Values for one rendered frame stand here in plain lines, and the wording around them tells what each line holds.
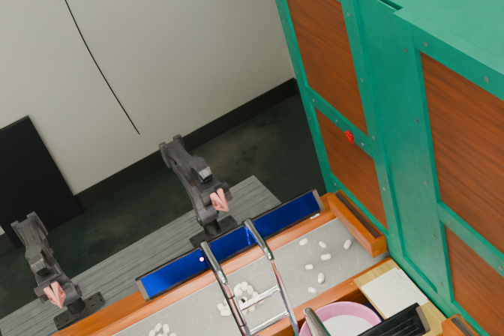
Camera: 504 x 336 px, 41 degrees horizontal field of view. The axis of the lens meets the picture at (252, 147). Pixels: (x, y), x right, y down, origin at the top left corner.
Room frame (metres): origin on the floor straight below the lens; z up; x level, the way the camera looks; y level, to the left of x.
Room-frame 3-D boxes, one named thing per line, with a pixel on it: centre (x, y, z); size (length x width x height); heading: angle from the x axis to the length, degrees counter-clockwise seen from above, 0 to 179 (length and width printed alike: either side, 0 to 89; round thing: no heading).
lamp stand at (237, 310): (1.49, 0.14, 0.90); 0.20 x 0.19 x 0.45; 103
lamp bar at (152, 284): (1.57, 0.16, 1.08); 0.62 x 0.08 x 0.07; 103
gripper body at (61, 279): (1.65, 0.75, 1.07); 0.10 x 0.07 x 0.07; 108
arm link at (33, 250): (1.74, 0.77, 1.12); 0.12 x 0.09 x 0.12; 18
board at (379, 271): (1.38, -0.28, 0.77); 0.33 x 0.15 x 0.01; 13
